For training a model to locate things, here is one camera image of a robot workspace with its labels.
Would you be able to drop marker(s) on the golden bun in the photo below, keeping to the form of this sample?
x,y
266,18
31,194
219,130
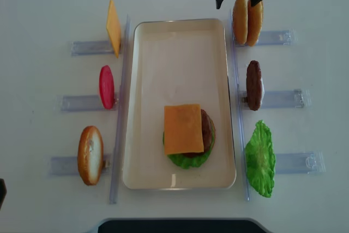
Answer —
x,y
255,20
240,21

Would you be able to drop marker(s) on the upright brown meat patty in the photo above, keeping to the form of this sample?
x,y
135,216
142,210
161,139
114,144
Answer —
x,y
254,86

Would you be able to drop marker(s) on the upright orange cheese slice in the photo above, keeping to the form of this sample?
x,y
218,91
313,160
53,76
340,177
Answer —
x,y
113,28

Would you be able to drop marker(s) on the flat orange cheese slice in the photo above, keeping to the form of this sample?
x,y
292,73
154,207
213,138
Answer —
x,y
183,129

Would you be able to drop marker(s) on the clear holder for cheese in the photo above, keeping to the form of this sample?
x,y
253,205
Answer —
x,y
85,48

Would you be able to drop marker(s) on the upright green lettuce leaf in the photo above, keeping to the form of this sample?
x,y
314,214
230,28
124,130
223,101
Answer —
x,y
261,160

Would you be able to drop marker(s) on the red tomato slice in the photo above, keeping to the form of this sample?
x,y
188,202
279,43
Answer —
x,y
106,87

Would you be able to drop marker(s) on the green lettuce on tray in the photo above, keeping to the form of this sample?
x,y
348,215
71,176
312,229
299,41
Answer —
x,y
184,162

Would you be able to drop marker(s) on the clear holder for lettuce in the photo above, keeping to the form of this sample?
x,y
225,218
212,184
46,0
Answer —
x,y
300,163

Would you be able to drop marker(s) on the clear holder for tomato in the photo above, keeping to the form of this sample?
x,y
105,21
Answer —
x,y
79,103

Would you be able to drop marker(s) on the upright bread slice white face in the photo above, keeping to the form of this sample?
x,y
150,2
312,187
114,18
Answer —
x,y
90,155

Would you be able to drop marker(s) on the clear holder for bread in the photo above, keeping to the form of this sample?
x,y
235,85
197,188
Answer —
x,y
67,166

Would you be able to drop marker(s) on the clear holder for buns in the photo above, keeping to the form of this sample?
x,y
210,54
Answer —
x,y
282,37

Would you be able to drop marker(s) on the cream rectangular tray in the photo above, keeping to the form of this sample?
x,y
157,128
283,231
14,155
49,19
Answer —
x,y
175,63

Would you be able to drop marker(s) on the clear holder for patty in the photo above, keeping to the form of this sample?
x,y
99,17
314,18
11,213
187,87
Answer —
x,y
296,98

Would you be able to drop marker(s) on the brown patty on tray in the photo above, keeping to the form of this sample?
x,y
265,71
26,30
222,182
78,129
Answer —
x,y
207,135

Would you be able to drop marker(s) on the dark object left edge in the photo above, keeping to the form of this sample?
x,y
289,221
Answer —
x,y
3,191

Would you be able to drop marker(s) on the long clear rail right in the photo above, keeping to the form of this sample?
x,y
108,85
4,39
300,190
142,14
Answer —
x,y
239,113

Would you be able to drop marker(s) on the long clear rail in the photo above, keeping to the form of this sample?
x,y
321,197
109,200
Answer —
x,y
239,113
123,107

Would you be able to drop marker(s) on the long clear rail left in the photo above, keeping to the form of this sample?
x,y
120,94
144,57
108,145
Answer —
x,y
123,107

